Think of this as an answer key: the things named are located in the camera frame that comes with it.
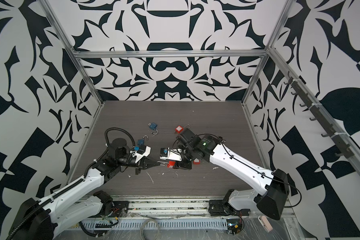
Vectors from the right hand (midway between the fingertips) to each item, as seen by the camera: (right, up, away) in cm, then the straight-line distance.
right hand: (175, 160), depth 72 cm
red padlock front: (-2, -1, -3) cm, 4 cm away
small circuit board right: (+28, -30, -1) cm, 41 cm away
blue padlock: (-16, +14, +34) cm, 40 cm away
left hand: (-6, 0, -2) cm, 7 cm away
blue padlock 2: (-22, +5, +25) cm, 34 cm away
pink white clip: (+41, -28, -3) cm, 50 cm away
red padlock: (+2, +12, +31) cm, 34 cm away
